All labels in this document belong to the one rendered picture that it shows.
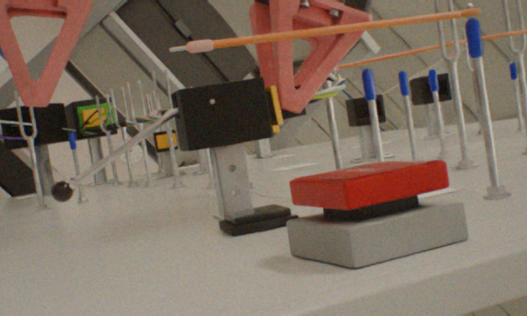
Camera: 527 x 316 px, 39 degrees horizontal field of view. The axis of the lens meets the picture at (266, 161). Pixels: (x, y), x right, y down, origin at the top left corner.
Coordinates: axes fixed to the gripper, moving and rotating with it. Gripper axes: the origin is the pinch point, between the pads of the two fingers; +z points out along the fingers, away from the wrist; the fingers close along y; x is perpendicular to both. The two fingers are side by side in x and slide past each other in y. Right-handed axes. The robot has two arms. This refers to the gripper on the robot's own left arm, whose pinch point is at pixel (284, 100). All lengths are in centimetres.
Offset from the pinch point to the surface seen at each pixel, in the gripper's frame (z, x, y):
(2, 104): 2, 27, 95
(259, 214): 7.8, 1.8, -7.9
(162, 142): 2, 0, 65
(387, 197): 5.6, 0.6, -21.9
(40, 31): -105, 78, 766
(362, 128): -3.5, -16.6, 27.9
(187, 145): 4.8, 6.0, -2.2
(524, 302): 34, -360, 478
